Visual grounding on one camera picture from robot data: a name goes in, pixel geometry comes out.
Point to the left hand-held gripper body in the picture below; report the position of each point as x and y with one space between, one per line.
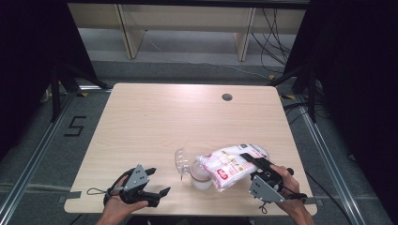
136 179

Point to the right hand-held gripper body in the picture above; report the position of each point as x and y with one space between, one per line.
264 190

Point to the red and white bag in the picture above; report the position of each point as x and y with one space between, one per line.
228 167

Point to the clear glass jar with lid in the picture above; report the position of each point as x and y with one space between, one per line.
200 179

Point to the person's right hand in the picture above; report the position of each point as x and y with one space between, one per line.
289 187

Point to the person's left hand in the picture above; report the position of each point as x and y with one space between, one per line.
118 207

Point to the grey tape strip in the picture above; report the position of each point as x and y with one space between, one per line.
72 196
316 201

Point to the black metal stand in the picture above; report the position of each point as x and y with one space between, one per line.
55 93
311 93

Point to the black curtain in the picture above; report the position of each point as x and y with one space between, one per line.
359 78
31 62

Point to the pale wooden shelf unit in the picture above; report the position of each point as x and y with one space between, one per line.
187 15

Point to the aluminium floor rail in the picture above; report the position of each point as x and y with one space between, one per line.
37 150
328 162

